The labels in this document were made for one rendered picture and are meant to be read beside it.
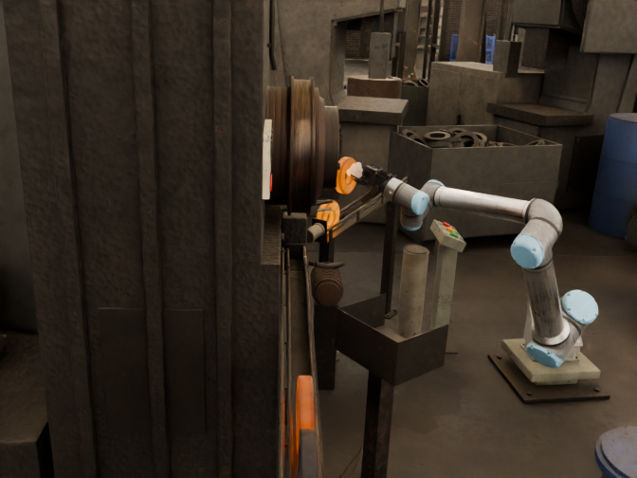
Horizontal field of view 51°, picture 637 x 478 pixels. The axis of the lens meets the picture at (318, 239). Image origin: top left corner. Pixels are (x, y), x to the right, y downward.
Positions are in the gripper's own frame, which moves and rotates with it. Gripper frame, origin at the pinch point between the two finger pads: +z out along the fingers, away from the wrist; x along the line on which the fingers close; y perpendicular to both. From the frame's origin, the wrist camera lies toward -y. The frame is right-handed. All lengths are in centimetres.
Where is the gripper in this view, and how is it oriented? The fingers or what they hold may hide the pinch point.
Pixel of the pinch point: (346, 171)
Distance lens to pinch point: 280.9
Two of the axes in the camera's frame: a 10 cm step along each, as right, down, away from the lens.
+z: -8.0, -4.6, 3.8
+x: -5.3, 2.6, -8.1
